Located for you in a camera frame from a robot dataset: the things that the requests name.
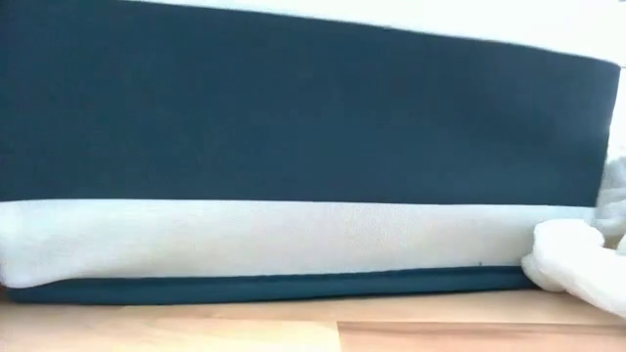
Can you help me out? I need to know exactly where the white cloth garment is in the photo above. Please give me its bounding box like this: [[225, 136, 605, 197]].
[[520, 154, 626, 320]]

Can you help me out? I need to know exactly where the blue and white striped fabric bin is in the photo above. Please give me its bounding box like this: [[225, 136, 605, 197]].
[[0, 0, 626, 306]]

